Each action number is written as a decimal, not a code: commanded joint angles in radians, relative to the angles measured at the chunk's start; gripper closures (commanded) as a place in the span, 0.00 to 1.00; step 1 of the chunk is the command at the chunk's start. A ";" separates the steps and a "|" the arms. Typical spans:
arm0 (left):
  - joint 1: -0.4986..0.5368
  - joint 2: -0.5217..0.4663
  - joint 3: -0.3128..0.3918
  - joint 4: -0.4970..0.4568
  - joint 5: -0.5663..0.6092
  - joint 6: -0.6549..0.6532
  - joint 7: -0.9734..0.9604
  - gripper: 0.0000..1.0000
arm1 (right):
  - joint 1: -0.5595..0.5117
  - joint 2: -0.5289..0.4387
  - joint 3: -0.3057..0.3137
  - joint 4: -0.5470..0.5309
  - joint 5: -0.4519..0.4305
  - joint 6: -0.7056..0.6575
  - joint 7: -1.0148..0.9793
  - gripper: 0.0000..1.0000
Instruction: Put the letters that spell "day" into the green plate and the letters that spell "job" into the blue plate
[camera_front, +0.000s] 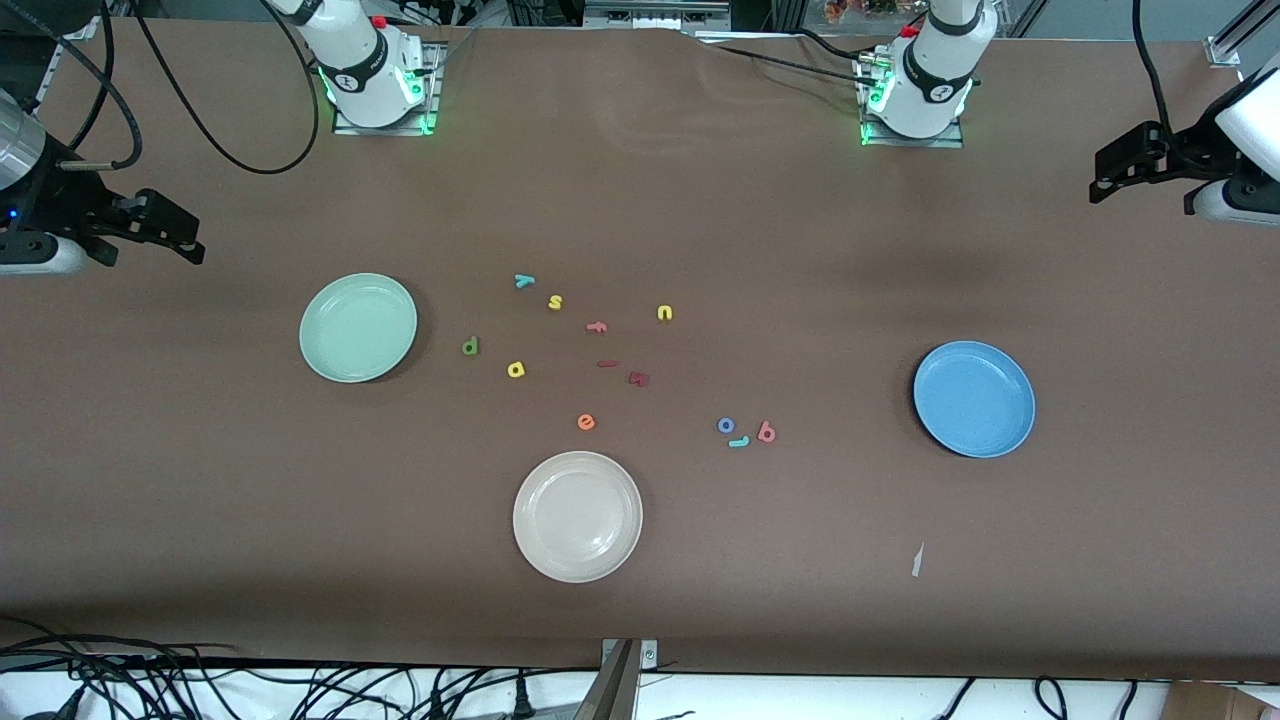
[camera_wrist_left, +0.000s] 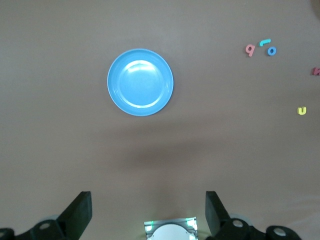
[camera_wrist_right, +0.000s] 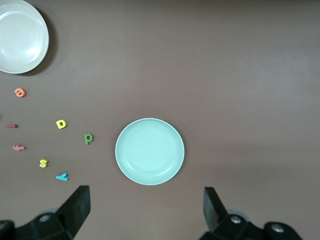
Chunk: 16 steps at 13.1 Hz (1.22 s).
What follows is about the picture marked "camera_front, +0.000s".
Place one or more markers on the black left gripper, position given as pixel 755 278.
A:
pixel 1193 157

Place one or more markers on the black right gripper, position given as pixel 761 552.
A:
pixel 52 205

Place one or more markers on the pink foam letter b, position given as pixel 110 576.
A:
pixel 766 434

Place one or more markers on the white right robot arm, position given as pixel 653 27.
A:
pixel 360 70

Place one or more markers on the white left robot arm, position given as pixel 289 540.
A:
pixel 935 75

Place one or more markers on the pale green plate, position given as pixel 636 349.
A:
pixel 358 328

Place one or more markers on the blue plate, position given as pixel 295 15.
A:
pixel 975 400

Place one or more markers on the colourful toy pile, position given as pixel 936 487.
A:
pixel 860 8

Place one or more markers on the small white paper scrap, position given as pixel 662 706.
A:
pixel 917 562

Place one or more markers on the grey metal box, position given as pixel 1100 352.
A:
pixel 655 15

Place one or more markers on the beige plate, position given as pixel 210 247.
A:
pixel 577 517

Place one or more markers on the brown cardboard box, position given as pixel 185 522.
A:
pixel 1200 705

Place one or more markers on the black power plug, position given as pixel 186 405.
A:
pixel 520 703

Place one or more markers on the aluminium frame profile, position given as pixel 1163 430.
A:
pixel 48 85
pixel 1225 50

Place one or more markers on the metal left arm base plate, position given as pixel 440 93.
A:
pixel 945 140

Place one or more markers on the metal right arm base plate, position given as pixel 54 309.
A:
pixel 350 128

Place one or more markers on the silver table edge bracket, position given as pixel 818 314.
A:
pixel 649 655

